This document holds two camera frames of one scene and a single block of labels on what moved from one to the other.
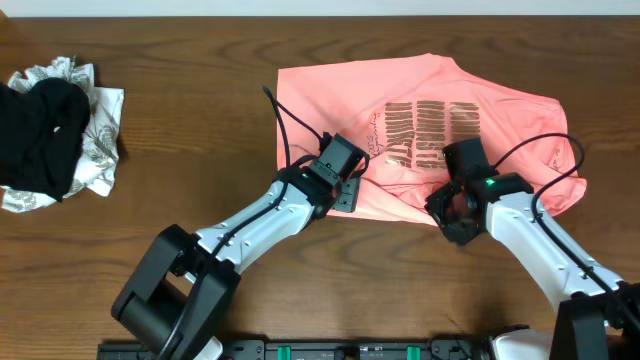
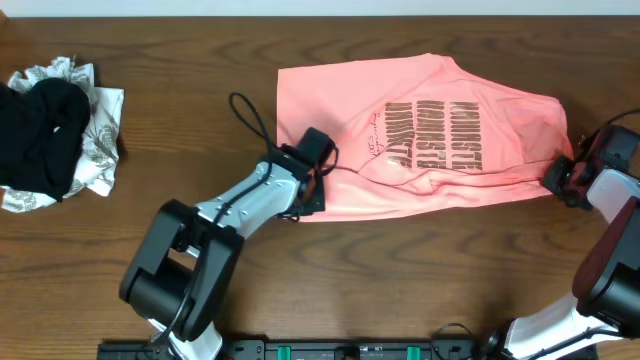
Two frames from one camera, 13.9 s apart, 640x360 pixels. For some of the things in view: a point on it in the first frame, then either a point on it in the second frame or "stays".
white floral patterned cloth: x=101 y=142 stays
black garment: x=41 y=133 stays
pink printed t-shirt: x=402 y=109 stays
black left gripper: x=347 y=195 → x=316 y=191
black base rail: x=323 y=350 stays
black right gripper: x=447 y=215 → x=558 y=176
